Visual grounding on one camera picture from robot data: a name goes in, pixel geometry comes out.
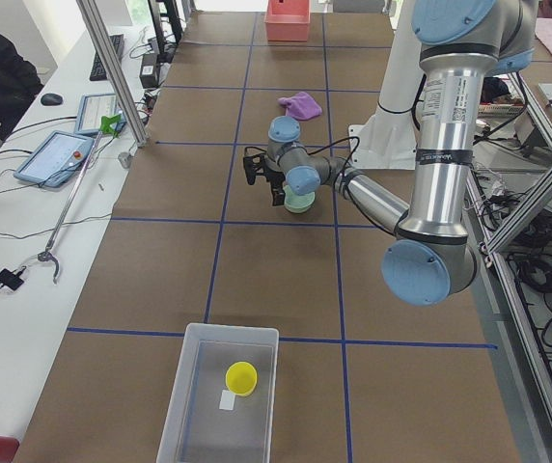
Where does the teach pendant near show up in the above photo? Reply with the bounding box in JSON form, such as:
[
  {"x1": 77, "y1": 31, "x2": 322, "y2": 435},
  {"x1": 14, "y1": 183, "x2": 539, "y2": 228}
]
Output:
[{"x1": 14, "y1": 131, "x2": 95, "y2": 188}]

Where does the mint green bowl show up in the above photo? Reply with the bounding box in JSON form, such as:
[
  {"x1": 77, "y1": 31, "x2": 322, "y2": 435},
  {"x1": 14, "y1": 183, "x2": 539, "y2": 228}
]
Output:
[{"x1": 284, "y1": 185, "x2": 316, "y2": 214}]

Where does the clear plastic bin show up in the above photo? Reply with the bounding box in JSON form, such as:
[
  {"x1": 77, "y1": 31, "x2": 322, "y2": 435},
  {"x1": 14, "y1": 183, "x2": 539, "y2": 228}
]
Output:
[{"x1": 156, "y1": 323, "x2": 279, "y2": 462}]

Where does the teach pendant far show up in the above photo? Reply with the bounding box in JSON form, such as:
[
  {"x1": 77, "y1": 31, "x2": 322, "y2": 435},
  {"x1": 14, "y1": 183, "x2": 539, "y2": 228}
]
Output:
[{"x1": 74, "y1": 93, "x2": 125, "y2": 136}]

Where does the pink plastic tray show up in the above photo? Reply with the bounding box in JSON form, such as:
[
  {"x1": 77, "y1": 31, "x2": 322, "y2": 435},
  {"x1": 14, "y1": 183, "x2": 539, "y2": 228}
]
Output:
[{"x1": 264, "y1": 0, "x2": 311, "y2": 42}]

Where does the black keyboard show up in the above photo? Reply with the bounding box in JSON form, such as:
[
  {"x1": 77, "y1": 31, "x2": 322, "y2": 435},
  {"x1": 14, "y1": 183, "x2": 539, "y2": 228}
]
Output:
[{"x1": 89, "y1": 34, "x2": 125, "y2": 82}]

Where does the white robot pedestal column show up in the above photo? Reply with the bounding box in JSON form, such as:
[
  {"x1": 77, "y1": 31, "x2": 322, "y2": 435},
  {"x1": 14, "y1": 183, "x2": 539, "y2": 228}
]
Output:
[{"x1": 349, "y1": 0, "x2": 423, "y2": 170}]

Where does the aluminium frame post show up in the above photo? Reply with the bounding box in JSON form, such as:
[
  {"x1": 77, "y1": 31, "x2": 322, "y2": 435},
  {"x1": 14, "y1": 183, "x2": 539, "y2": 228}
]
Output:
[{"x1": 76, "y1": 0, "x2": 148, "y2": 148}]

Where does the black power adapter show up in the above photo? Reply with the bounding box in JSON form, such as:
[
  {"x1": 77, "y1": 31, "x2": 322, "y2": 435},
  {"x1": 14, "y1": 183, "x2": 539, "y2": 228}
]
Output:
[{"x1": 139, "y1": 53, "x2": 161, "y2": 89}]

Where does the green handled reach grabber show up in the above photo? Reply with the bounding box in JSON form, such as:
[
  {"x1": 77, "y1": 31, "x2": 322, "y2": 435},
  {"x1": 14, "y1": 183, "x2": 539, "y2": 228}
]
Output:
[{"x1": 37, "y1": 112, "x2": 122, "y2": 285}]

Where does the teach pendant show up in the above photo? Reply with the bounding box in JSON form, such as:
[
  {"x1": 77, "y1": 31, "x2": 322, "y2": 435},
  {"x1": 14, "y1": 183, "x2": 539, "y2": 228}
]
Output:
[
  {"x1": 74, "y1": 93, "x2": 125, "y2": 136},
  {"x1": 14, "y1": 131, "x2": 95, "y2": 188}
]

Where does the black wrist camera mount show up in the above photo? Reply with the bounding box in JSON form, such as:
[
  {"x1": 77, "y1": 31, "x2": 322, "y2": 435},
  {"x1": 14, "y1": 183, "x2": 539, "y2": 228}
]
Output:
[{"x1": 242, "y1": 146, "x2": 266, "y2": 185}]

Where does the small metal cylinder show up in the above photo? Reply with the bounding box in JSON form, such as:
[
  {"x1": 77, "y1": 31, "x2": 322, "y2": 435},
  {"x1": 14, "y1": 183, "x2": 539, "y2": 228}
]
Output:
[{"x1": 118, "y1": 151, "x2": 132, "y2": 169}]

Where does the yellow plastic cup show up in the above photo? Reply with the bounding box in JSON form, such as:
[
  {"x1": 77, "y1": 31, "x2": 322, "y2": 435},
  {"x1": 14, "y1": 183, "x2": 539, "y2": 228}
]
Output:
[{"x1": 225, "y1": 361, "x2": 258, "y2": 396}]

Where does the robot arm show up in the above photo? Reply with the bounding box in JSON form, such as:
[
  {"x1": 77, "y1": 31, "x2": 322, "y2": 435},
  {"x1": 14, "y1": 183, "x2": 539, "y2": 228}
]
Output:
[{"x1": 243, "y1": 1, "x2": 538, "y2": 306}]

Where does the black computer mouse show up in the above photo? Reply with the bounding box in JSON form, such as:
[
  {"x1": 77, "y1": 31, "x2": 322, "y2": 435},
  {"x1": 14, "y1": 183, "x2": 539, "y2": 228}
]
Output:
[{"x1": 40, "y1": 93, "x2": 64, "y2": 106}]

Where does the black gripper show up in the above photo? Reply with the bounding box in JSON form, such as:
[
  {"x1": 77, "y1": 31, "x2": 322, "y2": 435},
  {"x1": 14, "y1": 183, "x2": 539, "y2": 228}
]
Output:
[{"x1": 264, "y1": 168, "x2": 285, "y2": 206}]

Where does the purple cloth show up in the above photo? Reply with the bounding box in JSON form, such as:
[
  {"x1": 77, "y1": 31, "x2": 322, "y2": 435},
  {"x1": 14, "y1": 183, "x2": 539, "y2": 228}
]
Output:
[{"x1": 278, "y1": 92, "x2": 322, "y2": 121}]

